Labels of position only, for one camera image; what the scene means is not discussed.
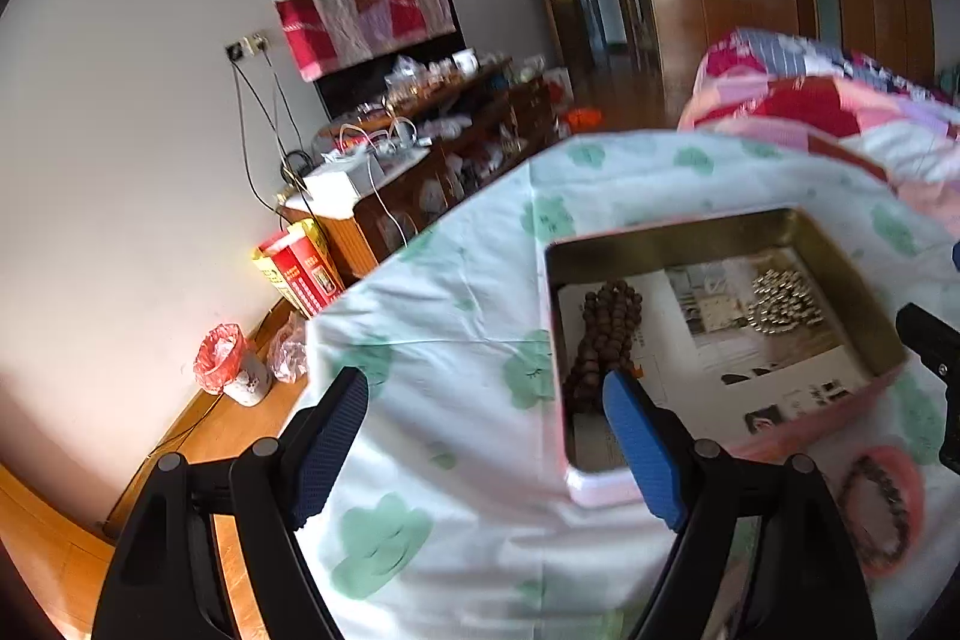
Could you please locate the pink bangle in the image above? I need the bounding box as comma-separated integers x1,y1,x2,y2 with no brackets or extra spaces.
835,445,926,578

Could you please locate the metallic bead necklace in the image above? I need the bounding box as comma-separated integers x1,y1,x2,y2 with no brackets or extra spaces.
745,266,827,336

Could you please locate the brown wooden bead necklace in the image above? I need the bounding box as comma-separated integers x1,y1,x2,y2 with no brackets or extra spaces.
563,278,648,416

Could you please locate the pink biscuit tin box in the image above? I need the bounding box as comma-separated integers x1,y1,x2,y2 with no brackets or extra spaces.
545,206,907,509

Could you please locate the paper leaflet in tin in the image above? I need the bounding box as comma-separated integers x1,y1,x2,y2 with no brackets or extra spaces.
558,256,875,447

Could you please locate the red bag waste bin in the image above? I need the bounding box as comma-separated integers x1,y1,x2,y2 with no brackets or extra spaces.
194,323,274,408

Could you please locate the white cloud-print bedsheet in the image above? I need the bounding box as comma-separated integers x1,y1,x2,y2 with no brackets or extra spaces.
296,131,958,638

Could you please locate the pink patchwork quilt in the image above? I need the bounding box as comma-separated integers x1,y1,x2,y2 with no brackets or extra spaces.
679,28,958,234

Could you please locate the red yellow carton box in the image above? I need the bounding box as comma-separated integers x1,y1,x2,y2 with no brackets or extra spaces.
251,220,345,319

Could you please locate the white box appliance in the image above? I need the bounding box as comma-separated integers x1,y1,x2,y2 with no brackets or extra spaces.
302,152,384,220

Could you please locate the wooden tv cabinet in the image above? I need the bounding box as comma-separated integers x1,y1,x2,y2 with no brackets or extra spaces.
281,60,555,280

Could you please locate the white mug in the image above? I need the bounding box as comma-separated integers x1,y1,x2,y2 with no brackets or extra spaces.
452,47,480,78

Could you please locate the red patchwork cloth cover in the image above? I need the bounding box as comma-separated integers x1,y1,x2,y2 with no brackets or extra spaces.
274,0,459,83

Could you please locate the black television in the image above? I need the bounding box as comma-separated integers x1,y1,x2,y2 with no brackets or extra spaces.
310,0,470,125

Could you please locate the dark bead bracelet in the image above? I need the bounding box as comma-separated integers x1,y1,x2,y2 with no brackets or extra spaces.
836,453,913,570

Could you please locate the wall power socket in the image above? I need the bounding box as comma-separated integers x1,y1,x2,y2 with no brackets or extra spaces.
224,32,268,64

